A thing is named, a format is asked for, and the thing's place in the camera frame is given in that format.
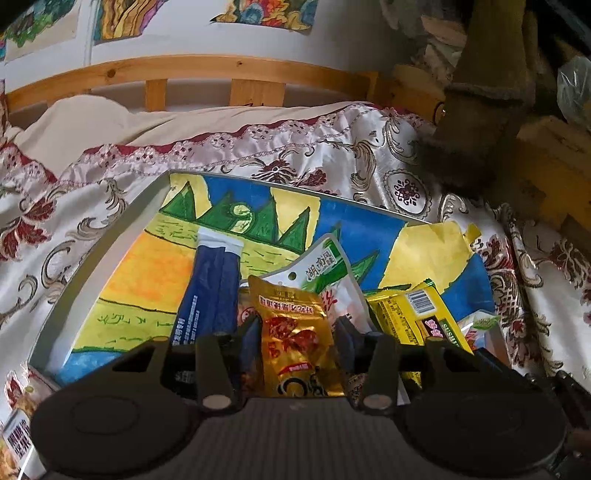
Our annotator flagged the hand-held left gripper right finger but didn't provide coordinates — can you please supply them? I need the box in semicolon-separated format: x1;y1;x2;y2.
333;316;490;412

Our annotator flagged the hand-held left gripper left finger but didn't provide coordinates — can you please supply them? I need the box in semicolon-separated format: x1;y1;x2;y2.
111;318;264;412

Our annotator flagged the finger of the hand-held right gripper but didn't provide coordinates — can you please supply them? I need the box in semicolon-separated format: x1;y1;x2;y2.
473;346;536;384

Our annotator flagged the gold foil snack packet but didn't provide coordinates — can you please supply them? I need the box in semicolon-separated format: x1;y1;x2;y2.
248;275;347;398

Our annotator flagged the navy blue snack packet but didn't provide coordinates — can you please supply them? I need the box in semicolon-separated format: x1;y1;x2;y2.
168;228;245;384

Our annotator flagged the yellow snack packet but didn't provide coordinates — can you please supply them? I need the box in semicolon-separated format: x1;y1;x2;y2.
365;278;476;393

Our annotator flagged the grey metal tray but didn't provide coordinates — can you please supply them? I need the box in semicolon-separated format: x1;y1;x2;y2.
28;168;513;388

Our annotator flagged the small white green packet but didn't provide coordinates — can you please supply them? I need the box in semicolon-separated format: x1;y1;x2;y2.
457;309;502;352

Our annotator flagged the white snack packet green top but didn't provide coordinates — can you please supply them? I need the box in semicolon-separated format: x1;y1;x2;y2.
259;233;370;333

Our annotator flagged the coloured drawing paper tray liner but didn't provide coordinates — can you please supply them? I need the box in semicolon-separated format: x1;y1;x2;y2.
60;173;490;384

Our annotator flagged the rice cracker packet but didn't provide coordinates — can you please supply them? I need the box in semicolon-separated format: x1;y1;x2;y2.
25;364;63;407

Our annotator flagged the floral satin bedspread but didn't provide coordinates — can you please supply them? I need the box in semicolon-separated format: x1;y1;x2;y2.
0;104;591;480

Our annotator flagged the beige bed sheet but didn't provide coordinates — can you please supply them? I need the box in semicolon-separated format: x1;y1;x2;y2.
7;95;365;181

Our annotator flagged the clear mixed nut packet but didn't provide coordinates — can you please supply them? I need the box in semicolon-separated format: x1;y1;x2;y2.
0;406;44;480

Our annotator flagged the wooden bed headboard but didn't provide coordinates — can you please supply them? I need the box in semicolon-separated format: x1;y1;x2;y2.
4;54;446;123

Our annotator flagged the clear plastic bag of clothes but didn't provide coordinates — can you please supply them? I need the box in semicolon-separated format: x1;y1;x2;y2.
556;55;591;130

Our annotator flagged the brown suede coat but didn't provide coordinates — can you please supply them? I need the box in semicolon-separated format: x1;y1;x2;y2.
418;0;539;199

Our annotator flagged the wooden bedpost frame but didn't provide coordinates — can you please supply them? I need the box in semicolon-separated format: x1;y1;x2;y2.
480;115;591;241

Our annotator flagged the white wall pipe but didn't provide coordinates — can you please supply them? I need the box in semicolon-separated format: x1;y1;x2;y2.
81;0;92;65

